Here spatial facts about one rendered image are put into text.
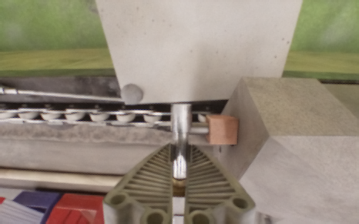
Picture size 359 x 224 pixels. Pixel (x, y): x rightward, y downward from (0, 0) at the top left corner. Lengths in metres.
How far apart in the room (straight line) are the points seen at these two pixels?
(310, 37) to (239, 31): 1.13
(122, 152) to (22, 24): 1.29
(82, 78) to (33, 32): 1.18
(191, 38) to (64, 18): 1.16
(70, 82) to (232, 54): 0.33
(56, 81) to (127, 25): 0.22
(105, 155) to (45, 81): 0.26
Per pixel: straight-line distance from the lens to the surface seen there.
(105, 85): 0.32
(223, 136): 0.17
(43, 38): 1.46
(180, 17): 0.24
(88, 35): 1.23
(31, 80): 0.43
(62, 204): 0.75
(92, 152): 0.52
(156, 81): 0.25
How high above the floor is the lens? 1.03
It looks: 59 degrees down
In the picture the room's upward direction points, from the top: 177 degrees counter-clockwise
